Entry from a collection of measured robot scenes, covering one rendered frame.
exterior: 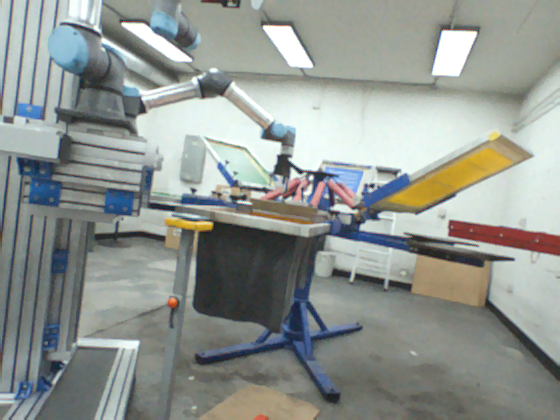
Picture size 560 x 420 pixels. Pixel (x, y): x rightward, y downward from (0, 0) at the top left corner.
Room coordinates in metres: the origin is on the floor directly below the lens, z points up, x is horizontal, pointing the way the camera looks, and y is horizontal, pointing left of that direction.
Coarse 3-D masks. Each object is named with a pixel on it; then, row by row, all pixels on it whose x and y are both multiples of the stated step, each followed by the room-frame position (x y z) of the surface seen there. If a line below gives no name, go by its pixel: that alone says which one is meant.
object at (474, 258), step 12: (360, 240) 2.63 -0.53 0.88; (372, 240) 2.56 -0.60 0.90; (384, 240) 2.50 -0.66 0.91; (420, 252) 2.32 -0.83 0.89; (432, 252) 2.27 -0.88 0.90; (444, 252) 2.22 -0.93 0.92; (456, 252) 2.00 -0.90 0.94; (468, 252) 2.02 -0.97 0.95; (480, 252) 2.18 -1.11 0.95; (468, 264) 2.12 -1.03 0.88; (480, 264) 2.08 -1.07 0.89
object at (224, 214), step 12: (204, 216) 1.63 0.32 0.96; (216, 216) 1.61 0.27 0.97; (228, 216) 1.60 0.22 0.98; (240, 216) 1.59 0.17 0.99; (264, 228) 1.56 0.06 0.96; (276, 228) 1.54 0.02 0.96; (288, 228) 1.53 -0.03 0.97; (300, 228) 1.52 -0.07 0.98; (312, 228) 1.56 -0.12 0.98; (324, 228) 1.82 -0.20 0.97
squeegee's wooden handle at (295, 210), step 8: (256, 200) 2.20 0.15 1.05; (264, 200) 2.18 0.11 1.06; (256, 208) 2.19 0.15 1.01; (264, 208) 2.18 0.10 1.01; (272, 208) 2.17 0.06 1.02; (280, 208) 2.16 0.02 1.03; (288, 208) 2.14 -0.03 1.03; (296, 208) 2.13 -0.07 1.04; (304, 208) 2.12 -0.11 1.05; (312, 208) 2.11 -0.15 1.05; (296, 216) 2.13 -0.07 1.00; (304, 216) 2.12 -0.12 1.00
